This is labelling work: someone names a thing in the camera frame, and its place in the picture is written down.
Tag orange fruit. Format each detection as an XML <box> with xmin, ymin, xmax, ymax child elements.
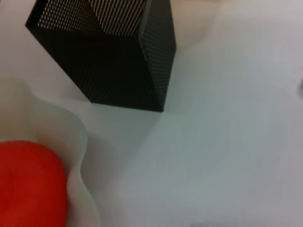
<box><xmin>0</xmin><ymin>140</ymin><xmax>69</xmax><ymax>227</ymax></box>

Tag translucent green fruit bowl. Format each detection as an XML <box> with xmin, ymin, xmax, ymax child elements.
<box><xmin>0</xmin><ymin>78</ymin><xmax>100</xmax><ymax>227</ymax></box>

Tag black mesh pen holder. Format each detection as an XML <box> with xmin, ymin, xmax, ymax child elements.
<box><xmin>25</xmin><ymin>0</ymin><xmax>177</xmax><ymax>113</ymax></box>

